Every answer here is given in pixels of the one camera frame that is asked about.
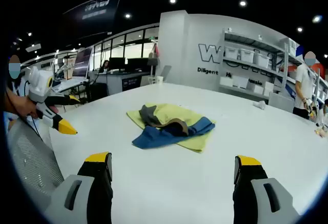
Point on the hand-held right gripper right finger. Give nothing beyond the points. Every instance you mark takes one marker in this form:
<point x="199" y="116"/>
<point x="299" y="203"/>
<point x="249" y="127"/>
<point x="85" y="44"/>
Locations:
<point x="258" y="198"/>

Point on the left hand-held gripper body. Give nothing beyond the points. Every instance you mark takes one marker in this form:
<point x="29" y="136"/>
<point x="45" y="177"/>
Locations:
<point x="38" y="83"/>

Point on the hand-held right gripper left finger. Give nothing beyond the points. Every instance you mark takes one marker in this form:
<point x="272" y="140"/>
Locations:
<point x="77" y="195"/>

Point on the yellow blue grey garment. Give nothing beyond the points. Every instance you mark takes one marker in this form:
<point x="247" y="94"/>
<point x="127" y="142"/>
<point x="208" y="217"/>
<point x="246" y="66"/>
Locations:
<point x="169" y="117"/>

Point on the small yellowish objects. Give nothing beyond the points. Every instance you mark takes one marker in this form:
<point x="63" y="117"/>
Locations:
<point x="321" y="133"/>

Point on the person's left hand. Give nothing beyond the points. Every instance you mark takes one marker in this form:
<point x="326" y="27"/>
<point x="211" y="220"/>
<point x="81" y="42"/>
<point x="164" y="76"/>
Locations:
<point x="25" y="107"/>

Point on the black cabinet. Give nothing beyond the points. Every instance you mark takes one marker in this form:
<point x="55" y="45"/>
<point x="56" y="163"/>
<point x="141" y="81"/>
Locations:
<point x="98" y="92"/>

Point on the large display screen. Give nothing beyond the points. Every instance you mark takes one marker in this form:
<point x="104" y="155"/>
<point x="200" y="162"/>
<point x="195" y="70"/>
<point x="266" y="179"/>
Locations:
<point x="82" y="62"/>

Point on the grey mesh office chair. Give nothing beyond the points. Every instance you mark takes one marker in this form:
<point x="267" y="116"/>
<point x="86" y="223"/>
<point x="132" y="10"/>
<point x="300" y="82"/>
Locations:
<point x="30" y="157"/>

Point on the black computer monitor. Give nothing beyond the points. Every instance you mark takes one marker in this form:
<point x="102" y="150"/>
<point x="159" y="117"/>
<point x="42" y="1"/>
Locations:
<point x="117" y="63"/>
<point x="138" y="64"/>

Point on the office reception counter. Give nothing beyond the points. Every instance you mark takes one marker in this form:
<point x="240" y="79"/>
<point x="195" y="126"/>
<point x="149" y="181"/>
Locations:
<point x="128" y="81"/>

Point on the dark hanging sign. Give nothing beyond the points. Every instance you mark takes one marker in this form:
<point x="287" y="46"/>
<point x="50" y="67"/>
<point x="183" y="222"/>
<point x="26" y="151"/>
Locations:
<point x="92" y="11"/>

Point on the white crumpled cloth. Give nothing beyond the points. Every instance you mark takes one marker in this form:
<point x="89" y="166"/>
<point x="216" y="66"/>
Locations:
<point x="260" y="104"/>

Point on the grey laptop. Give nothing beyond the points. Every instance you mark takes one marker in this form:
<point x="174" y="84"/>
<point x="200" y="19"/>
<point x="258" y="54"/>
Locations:
<point x="280" y="102"/>

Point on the white cup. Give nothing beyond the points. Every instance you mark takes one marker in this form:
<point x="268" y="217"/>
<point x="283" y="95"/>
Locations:
<point x="160" y="80"/>

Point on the coat stand with bags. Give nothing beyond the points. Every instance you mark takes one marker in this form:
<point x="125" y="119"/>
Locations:
<point x="154" y="55"/>

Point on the set of white storage bins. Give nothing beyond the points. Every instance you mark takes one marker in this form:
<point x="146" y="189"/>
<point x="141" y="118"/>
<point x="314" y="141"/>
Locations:
<point x="246" y="55"/>

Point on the grey metal shelf rack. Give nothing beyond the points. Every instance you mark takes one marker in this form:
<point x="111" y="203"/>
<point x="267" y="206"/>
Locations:
<point x="279" y="55"/>

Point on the group of ceiling spotlights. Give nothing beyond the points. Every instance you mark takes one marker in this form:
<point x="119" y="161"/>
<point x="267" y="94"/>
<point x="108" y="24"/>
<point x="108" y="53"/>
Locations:
<point x="173" y="0"/>

